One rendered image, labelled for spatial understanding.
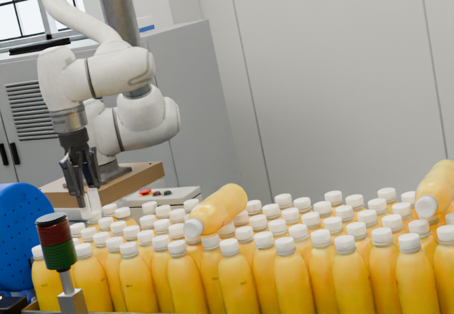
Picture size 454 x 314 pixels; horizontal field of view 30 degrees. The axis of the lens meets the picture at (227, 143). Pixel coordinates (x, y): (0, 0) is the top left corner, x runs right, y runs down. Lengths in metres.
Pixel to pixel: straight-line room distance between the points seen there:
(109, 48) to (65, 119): 0.21
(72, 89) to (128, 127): 0.72
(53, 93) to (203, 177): 2.03
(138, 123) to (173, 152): 1.10
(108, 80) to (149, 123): 0.71
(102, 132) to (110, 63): 0.74
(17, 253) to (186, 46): 2.00
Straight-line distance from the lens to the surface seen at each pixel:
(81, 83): 2.10
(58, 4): 2.38
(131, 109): 2.76
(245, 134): 5.14
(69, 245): 1.67
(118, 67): 2.09
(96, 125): 2.80
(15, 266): 2.23
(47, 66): 2.10
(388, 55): 4.59
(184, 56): 3.99
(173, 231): 1.93
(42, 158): 4.42
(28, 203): 2.28
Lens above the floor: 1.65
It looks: 11 degrees down
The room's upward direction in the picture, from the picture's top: 12 degrees counter-clockwise
